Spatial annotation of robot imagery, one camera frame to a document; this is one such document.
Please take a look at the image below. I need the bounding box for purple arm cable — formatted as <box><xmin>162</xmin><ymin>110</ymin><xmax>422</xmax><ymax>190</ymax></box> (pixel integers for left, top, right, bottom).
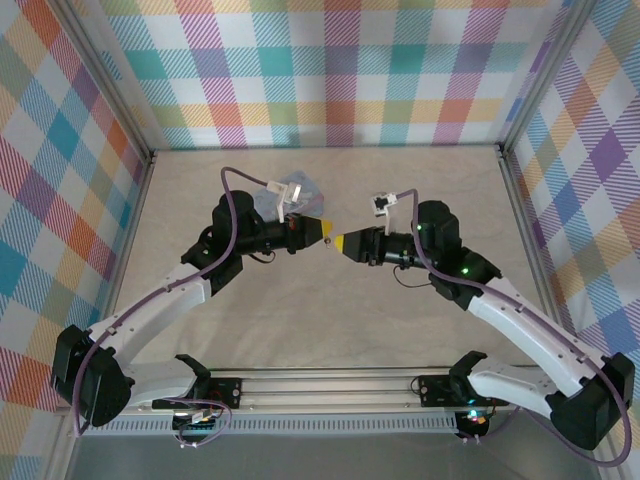
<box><xmin>394</xmin><ymin>188</ymin><xmax>632</xmax><ymax>469</ymax></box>
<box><xmin>72</xmin><ymin>167</ymin><xmax>281</xmax><ymax>449</ymax></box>

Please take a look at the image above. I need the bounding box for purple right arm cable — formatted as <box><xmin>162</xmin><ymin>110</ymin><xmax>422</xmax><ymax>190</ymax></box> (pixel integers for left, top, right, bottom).
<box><xmin>394</xmin><ymin>188</ymin><xmax>632</xmax><ymax>469</ymax></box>

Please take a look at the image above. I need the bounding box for aluminium table side rail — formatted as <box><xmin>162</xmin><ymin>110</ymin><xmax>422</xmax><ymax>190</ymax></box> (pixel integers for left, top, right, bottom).
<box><xmin>494</xmin><ymin>144</ymin><xmax>566</xmax><ymax>346</ymax></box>
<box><xmin>97</xmin><ymin>149</ymin><xmax>159</xmax><ymax>331</ymax></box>

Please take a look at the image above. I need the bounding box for thin aluminium table end rail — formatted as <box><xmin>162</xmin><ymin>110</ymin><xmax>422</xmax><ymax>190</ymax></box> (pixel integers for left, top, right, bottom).
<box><xmin>149</xmin><ymin>145</ymin><xmax>504</xmax><ymax>153</ymax></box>

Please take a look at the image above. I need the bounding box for short aluminium frame post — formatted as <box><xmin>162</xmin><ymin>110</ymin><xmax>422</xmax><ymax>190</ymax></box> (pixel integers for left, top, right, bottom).
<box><xmin>589</xmin><ymin>449</ymin><xmax>627</xmax><ymax>480</ymax></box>
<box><xmin>47</xmin><ymin>424</ymin><xmax>84</xmax><ymax>480</ymax></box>

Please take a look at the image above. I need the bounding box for grey metal panel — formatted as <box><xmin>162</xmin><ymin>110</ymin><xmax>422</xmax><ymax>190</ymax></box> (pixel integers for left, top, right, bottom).
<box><xmin>69</xmin><ymin>433</ymin><xmax>601</xmax><ymax>480</ymax></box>

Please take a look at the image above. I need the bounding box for clear plastic zip bag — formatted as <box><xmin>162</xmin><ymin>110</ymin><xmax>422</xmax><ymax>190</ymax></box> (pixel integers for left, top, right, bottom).
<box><xmin>251</xmin><ymin>169</ymin><xmax>329</xmax><ymax>221</ymax></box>

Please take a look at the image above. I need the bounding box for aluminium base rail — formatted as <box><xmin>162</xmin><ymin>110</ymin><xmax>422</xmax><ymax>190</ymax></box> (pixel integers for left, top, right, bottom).
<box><xmin>54</xmin><ymin>366</ymin><xmax>524</xmax><ymax>417</ymax></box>

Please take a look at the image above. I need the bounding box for grey slotted cable duct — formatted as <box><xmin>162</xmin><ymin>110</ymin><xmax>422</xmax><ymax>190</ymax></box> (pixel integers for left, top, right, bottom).
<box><xmin>79</xmin><ymin>417</ymin><xmax>459</xmax><ymax>437</ymax></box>

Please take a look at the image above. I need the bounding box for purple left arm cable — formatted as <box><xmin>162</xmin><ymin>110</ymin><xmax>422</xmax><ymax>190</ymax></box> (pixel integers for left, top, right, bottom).
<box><xmin>72</xmin><ymin>167</ymin><xmax>281</xmax><ymax>449</ymax></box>

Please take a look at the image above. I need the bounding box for tall aluminium frame post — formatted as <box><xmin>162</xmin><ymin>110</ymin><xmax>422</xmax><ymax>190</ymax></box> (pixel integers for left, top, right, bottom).
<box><xmin>52</xmin><ymin>0</ymin><xmax>157</xmax><ymax>164</ymax></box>
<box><xmin>497</xmin><ymin>0</ymin><xmax>599</xmax><ymax>156</ymax></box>

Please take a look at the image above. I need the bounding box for thin black right gripper cable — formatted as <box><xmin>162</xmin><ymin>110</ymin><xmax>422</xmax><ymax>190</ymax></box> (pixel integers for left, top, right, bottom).
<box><xmin>392</xmin><ymin>264</ymin><xmax>432</xmax><ymax>289</ymax></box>

